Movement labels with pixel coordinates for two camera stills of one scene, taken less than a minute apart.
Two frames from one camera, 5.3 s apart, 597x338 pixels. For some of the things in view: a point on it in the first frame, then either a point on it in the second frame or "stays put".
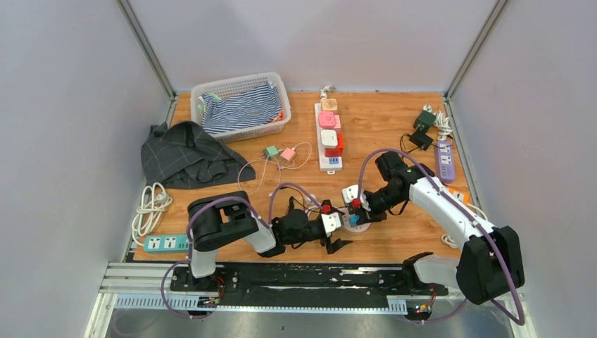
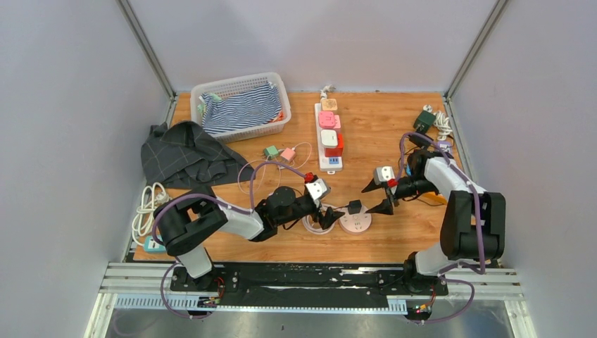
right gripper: [365, 217] -> [385, 207]
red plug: [336, 151] stays put
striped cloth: [230, 110] stays put
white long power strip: [330, 165] stays put
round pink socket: [356, 229] stays put
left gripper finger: [332, 248] -> [329, 218]
